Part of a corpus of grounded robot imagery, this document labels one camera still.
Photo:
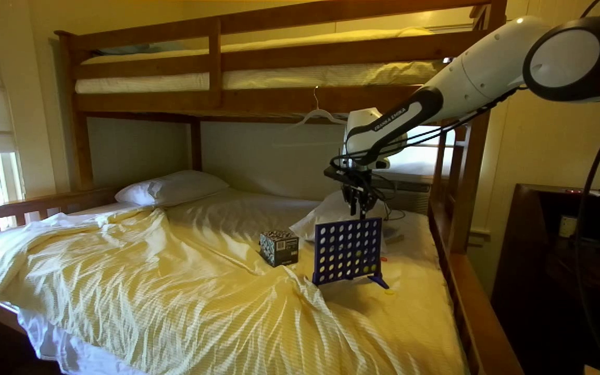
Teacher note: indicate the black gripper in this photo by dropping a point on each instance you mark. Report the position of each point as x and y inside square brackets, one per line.
[360, 184]

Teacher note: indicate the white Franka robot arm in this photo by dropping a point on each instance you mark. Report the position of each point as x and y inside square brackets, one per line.
[479, 76]

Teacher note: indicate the blue connect four grid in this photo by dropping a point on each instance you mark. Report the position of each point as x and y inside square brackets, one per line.
[347, 250]

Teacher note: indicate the black patterned cardboard box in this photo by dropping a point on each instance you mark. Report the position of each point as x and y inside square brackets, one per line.
[278, 248]

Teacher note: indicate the white plastic clothes hanger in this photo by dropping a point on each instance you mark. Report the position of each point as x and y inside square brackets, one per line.
[321, 115]

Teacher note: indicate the upper bunk mattress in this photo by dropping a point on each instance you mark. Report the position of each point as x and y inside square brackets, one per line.
[279, 76]

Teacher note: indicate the flat white pillow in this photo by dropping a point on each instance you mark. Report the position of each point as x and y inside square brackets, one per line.
[172, 189]

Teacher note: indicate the yellow bed sheet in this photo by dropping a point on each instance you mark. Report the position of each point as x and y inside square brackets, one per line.
[175, 292]

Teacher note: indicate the dark wooden dresser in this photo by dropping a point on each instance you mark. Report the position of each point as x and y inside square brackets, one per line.
[556, 277]

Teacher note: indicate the wooden bunk bed frame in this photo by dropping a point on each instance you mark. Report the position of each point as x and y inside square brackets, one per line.
[244, 101]

